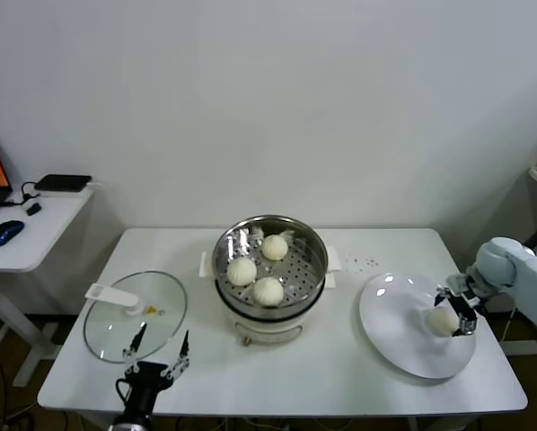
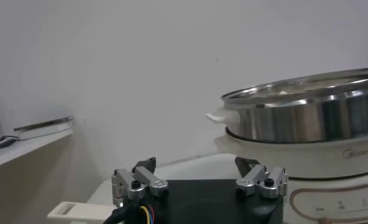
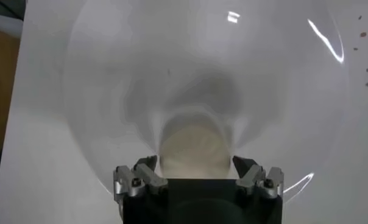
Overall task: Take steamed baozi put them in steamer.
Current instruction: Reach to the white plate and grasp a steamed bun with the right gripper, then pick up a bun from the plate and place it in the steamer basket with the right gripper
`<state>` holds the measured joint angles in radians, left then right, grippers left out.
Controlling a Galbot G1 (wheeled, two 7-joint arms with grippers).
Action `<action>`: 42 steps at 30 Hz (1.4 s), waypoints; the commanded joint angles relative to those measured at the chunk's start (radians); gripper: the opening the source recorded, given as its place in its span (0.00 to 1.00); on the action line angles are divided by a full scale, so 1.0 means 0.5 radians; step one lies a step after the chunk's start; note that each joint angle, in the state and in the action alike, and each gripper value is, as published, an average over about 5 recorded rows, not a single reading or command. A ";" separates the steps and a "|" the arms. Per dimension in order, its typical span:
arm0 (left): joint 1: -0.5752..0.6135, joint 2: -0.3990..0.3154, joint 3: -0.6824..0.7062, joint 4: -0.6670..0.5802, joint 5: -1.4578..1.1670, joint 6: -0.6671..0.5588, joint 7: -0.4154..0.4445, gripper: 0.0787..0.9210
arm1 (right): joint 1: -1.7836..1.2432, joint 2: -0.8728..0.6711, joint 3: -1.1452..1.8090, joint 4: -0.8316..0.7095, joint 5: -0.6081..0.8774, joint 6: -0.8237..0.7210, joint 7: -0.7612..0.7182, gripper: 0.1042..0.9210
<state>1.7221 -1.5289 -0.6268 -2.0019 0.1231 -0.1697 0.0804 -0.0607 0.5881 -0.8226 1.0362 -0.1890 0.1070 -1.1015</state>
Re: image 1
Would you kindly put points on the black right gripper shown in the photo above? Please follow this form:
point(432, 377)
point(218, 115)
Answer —
point(463, 307)

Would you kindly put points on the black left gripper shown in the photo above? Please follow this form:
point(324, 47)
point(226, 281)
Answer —
point(147, 381)

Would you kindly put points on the white steamed baozi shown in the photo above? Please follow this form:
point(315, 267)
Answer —
point(275, 248)
point(241, 272)
point(268, 292)
point(440, 322)

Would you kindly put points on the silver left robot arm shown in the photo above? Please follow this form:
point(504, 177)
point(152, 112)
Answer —
point(131, 423)

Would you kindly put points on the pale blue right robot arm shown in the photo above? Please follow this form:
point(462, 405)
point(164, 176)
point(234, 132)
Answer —
point(533, 278)

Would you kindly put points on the steel steamer pot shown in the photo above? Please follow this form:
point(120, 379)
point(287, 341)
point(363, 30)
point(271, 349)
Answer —
point(268, 330)

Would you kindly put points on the perforated steel steamer basket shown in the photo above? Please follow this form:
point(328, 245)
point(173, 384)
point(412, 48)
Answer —
point(223, 251)

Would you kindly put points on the white round plate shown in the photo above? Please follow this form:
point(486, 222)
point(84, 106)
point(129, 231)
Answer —
point(385, 341)

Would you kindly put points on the white side desk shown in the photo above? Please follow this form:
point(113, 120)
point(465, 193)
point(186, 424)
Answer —
point(48, 233)

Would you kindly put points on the flat black box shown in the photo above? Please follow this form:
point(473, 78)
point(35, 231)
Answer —
point(64, 182)

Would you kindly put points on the blue computer mouse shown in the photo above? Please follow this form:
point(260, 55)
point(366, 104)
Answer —
point(6, 232)

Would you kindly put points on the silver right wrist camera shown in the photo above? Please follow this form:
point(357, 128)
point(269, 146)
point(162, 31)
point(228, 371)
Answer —
point(460, 284)

